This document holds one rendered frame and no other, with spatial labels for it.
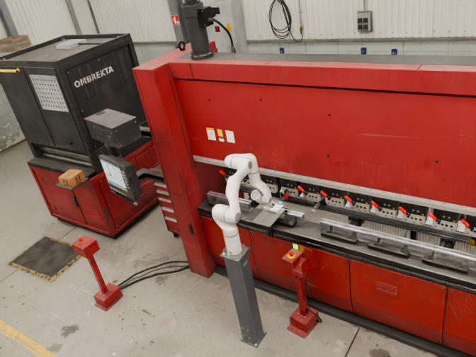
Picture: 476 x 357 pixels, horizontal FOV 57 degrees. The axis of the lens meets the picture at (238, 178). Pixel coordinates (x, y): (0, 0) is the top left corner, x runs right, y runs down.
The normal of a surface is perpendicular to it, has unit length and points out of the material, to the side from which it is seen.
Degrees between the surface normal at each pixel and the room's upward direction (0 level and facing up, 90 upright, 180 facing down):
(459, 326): 90
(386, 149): 90
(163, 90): 90
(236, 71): 90
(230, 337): 0
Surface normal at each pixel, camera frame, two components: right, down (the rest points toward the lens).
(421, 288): -0.56, 0.50
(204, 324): -0.16, -0.85
